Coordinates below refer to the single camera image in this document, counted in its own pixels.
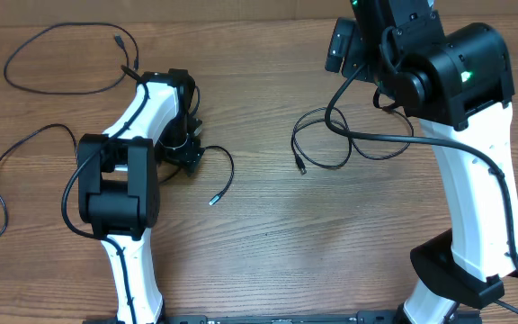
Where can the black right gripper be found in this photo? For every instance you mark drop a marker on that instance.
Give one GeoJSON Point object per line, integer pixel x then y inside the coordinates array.
{"type": "Point", "coordinates": [346, 44]}

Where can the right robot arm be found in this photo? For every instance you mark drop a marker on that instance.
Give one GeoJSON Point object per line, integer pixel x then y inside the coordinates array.
{"type": "Point", "coordinates": [460, 87]}

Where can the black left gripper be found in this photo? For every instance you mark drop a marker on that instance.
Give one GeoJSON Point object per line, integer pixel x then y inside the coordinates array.
{"type": "Point", "coordinates": [189, 157]}

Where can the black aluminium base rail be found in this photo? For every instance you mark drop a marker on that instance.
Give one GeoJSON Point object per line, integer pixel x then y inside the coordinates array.
{"type": "Point", "coordinates": [286, 318]}

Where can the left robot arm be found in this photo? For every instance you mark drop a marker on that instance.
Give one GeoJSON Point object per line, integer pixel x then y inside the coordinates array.
{"type": "Point", "coordinates": [119, 187]}

